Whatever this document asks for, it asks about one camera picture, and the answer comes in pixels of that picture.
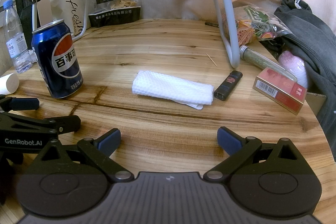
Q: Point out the white cloth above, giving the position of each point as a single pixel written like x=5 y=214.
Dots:
x=168 y=86

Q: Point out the beige paper bag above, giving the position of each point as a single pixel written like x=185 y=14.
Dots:
x=76 y=8

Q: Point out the clear plastic water bottle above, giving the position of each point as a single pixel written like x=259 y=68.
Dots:
x=15 y=37

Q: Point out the pink soft item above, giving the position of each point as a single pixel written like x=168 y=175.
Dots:
x=294 y=64

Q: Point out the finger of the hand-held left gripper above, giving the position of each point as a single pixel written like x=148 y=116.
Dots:
x=69 y=124
x=25 y=103

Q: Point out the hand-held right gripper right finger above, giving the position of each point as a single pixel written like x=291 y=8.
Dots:
x=229 y=140

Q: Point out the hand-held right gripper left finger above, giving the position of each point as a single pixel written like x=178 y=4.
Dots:
x=109 y=141

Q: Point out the blue soda can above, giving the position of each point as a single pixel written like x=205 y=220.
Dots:
x=47 y=40

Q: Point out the wooden toothpick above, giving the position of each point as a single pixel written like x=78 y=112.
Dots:
x=211 y=59

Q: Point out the colourful snack bag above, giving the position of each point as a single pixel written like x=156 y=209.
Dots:
x=252 y=24

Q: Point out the white paper roll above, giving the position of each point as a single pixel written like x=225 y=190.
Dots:
x=9 y=83

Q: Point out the black lighter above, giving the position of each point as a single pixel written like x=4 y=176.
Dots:
x=227 y=85

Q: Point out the red cigarette pack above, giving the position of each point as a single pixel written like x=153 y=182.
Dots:
x=278 y=90

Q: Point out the glass tube with metal cap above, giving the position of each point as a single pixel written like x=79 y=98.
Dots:
x=256 y=58

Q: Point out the dark grey clothing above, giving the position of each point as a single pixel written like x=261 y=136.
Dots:
x=315 y=37

